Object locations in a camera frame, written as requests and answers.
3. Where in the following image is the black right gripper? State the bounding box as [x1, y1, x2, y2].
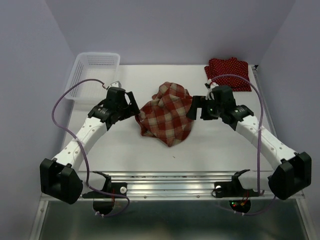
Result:
[186, 95, 224, 120]

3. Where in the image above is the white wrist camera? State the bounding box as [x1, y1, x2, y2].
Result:
[107, 81, 122, 89]
[204, 79, 219, 99]

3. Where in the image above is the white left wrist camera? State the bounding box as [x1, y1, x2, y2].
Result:
[107, 81, 122, 89]

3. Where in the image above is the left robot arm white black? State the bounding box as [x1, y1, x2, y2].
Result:
[39, 87, 140, 204]

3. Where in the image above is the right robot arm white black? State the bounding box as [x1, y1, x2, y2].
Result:
[186, 85, 312, 200]

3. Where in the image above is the red patterned skirt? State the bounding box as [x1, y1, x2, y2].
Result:
[135, 82, 194, 147]

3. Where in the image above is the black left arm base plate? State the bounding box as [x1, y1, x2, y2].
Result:
[82, 181, 128, 199]

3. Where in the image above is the red polka dot skirt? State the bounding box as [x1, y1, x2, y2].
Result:
[225, 75, 252, 92]
[204, 57, 250, 86]

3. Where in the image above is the white plastic basket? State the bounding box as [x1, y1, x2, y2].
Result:
[65, 52, 121, 104]

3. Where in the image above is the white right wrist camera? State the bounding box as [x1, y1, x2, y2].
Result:
[204, 79, 219, 99]

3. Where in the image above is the aluminium rail frame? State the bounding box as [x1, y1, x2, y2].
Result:
[28, 64, 315, 240]

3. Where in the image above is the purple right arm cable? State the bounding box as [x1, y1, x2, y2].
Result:
[211, 74, 277, 218]

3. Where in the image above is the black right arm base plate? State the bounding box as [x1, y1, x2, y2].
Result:
[211, 181, 259, 198]

